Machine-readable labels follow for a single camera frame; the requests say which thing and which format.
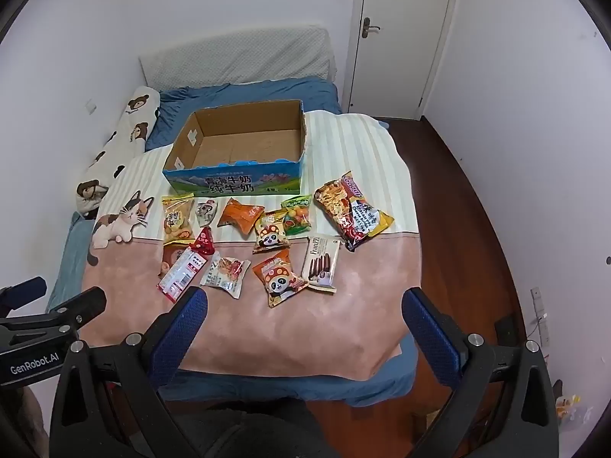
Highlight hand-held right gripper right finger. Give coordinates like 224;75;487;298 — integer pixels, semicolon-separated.
402;287;559;458

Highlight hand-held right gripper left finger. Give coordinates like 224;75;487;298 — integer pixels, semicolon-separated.
50;286;208;458

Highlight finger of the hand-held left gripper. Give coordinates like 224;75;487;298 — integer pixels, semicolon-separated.
48;287;107;331
0;277;48;316

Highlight red and white strip packet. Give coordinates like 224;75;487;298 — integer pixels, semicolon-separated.
157;248;211;302

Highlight oat biscuit packet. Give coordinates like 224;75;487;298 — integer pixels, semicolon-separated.
199;250;252;300

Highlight panda print snack packet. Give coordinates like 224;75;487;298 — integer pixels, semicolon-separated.
251;249;309;308
252;210;291;255

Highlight yellow egg pastry packet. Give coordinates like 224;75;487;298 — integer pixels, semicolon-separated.
161;193;196;246

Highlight orange snack packet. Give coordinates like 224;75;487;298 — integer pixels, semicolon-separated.
217;197;265;235

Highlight chocolate wafer stick packet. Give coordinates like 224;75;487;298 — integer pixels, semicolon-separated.
302;234;343;293

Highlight instant noodle packet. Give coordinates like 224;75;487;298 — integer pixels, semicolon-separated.
314;170;395;252

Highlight cardboard box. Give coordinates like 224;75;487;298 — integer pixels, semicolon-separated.
162;100;307;196

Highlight person's left forearm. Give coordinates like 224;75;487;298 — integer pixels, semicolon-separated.
0;384;51;458

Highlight brown snack packet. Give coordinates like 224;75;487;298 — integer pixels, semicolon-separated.
160;243;189;280

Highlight red triangular snack packet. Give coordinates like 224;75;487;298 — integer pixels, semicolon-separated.
189;226;215;256

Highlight small grey snack packet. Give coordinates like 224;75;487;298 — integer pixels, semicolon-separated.
195;198;219;227

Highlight colourful packets on floor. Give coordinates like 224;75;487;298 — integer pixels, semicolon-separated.
554;382;593;423

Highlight green candy packet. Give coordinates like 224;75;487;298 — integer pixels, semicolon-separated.
281;195;313;237

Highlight bear print long pillow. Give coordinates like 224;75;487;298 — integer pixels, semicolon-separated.
75;86;162;220

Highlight grey headboard cushion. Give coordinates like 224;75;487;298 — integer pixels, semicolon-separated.
139;26;337;89

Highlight white door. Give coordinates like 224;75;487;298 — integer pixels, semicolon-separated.
351;0;459;118

